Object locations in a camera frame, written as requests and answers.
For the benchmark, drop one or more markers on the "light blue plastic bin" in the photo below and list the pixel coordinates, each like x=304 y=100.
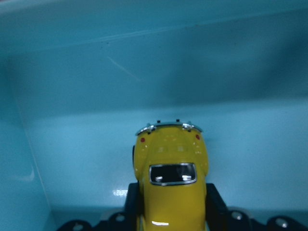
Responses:
x=78 y=78

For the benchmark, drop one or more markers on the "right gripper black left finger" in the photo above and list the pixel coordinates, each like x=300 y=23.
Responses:
x=124 y=220

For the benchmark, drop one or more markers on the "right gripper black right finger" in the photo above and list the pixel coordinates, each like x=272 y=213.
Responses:
x=219 y=217

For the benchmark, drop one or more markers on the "yellow toy beetle car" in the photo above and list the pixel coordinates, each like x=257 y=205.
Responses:
x=170 y=163

